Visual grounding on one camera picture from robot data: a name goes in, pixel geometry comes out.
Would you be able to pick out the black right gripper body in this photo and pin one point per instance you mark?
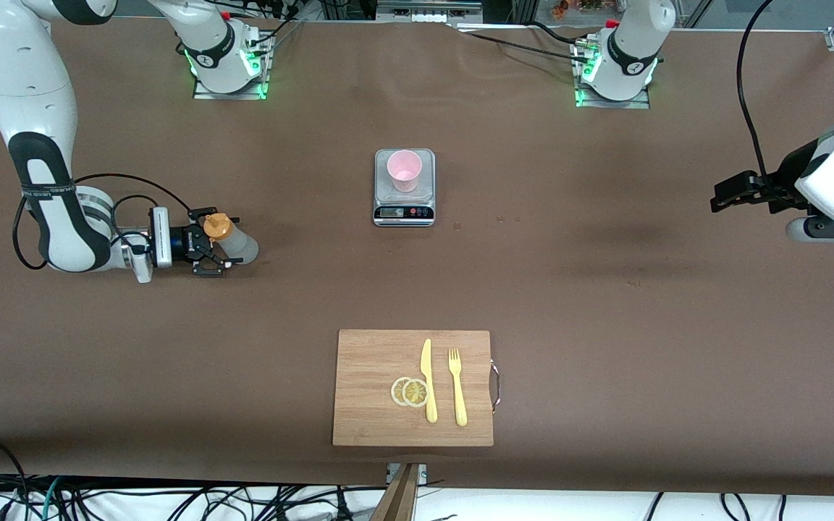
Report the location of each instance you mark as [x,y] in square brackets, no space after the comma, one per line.
[184,243]

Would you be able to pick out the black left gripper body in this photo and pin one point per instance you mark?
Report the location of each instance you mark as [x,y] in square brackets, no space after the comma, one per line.
[779,187]

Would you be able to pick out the translucent squeeze bottle orange cap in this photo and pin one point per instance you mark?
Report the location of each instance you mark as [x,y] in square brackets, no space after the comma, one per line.
[239,246]

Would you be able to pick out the pink plastic cup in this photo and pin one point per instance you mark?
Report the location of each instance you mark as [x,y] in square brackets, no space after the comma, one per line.
[404,172]

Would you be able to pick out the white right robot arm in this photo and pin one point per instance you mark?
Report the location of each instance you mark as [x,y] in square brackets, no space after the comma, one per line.
[33,72]

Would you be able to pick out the silver digital kitchen scale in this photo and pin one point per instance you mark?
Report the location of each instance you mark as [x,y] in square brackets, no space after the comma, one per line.
[404,210]

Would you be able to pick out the wooden cutting board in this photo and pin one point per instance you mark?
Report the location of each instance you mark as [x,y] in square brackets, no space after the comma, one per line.
[373,391]

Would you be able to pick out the lemon slice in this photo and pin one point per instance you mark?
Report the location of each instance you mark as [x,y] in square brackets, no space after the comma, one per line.
[415,393]
[395,391]

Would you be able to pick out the colourful toy food pile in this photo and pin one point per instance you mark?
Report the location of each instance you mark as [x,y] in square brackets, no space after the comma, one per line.
[583,7]

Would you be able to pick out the yellow plastic knife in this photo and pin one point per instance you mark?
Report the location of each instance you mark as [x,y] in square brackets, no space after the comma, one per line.
[428,383]

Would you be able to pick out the yellow plastic fork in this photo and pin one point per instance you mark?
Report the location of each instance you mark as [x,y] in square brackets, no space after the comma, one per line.
[458,391]

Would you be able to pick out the white power strip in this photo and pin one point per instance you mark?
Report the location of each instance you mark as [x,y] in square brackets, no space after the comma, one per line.
[424,17]

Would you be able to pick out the wooden beam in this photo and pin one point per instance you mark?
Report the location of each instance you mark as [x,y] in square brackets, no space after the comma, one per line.
[397,499]

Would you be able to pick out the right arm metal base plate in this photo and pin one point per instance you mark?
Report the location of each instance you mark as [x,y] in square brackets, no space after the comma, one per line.
[229,95]

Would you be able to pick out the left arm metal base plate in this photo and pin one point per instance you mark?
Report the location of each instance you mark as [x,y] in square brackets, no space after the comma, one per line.
[612,103]

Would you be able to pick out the metal table bracket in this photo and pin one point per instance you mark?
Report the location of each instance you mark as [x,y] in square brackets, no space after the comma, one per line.
[423,472]

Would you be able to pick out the aluminium frame rail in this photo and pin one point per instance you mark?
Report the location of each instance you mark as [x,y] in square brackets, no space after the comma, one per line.
[424,6]

